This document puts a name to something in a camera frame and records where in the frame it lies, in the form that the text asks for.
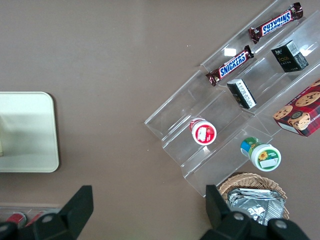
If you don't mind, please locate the red cola bottle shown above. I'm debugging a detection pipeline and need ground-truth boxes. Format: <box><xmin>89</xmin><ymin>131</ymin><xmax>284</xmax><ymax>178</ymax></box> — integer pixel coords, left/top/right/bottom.
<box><xmin>4</xmin><ymin>211</ymin><xmax>27</xmax><ymax>226</ymax></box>
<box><xmin>24</xmin><ymin>210</ymin><xmax>49</xmax><ymax>226</ymax></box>

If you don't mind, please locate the clear acrylic stepped display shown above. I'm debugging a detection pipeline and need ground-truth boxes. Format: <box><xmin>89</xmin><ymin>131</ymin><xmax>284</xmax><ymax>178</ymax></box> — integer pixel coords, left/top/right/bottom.
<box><xmin>144</xmin><ymin>0</ymin><xmax>320</xmax><ymax>198</ymax></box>

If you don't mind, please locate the red lid yogurt cup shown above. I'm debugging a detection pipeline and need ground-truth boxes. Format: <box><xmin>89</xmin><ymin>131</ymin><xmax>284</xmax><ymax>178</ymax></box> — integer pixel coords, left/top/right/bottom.
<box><xmin>189</xmin><ymin>117</ymin><xmax>218</xmax><ymax>146</ymax></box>

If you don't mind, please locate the silver foil packet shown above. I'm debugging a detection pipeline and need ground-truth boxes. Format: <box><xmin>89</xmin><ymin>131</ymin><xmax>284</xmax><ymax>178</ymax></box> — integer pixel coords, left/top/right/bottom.
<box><xmin>232</xmin><ymin>188</ymin><xmax>274</xmax><ymax>198</ymax></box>
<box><xmin>226</xmin><ymin>192</ymin><xmax>286</xmax><ymax>227</ymax></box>

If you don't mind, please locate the red cookie box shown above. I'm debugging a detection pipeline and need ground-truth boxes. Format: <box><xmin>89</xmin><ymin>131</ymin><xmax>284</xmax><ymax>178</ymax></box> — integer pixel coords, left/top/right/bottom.
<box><xmin>272</xmin><ymin>79</ymin><xmax>320</xmax><ymax>138</ymax></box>

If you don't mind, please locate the small black box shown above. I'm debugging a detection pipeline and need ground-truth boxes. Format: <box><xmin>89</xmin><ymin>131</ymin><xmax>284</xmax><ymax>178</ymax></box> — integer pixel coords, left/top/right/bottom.
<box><xmin>270</xmin><ymin>39</ymin><xmax>310</xmax><ymax>74</ymax></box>
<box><xmin>226</xmin><ymin>78</ymin><xmax>258</xmax><ymax>110</ymax></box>

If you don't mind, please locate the green lid yogurt cup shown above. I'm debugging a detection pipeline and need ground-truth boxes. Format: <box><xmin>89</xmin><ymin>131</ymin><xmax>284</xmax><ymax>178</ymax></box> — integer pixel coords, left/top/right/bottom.
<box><xmin>240</xmin><ymin>136</ymin><xmax>282</xmax><ymax>173</ymax></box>

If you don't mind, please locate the Snickers chocolate bar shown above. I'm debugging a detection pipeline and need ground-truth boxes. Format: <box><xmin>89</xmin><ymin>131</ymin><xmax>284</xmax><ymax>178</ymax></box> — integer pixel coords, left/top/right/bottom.
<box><xmin>205</xmin><ymin>44</ymin><xmax>255</xmax><ymax>87</ymax></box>
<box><xmin>247</xmin><ymin>2</ymin><xmax>304</xmax><ymax>45</ymax></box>

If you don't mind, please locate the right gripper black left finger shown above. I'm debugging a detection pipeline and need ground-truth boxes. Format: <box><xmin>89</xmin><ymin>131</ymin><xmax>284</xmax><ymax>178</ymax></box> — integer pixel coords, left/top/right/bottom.
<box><xmin>18</xmin><ymin>184</ymin><xmax>95</xmax><ymax>240</ymax></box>

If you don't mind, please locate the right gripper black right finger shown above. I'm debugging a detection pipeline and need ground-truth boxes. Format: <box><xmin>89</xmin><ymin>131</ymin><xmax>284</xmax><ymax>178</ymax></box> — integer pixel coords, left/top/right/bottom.
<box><xmin>199</xmin><ymin>184</ymin><xmax>252</xmax><ymax>240</ymax></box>

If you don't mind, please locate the cream plastic tray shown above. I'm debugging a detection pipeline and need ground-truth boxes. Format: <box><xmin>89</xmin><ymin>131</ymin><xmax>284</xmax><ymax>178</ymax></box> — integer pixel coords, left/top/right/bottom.
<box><xmin>0</xmin><ymin>91</ymin><xmax>60</xmax><ymax>174</ymax></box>

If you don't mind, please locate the light wicker basket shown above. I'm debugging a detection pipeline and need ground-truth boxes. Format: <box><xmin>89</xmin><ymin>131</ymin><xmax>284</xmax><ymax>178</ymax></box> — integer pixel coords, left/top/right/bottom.
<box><xmin>217</xmin><ymin>171</ymin><xmax>291</xmax><ymax>221</ymax></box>

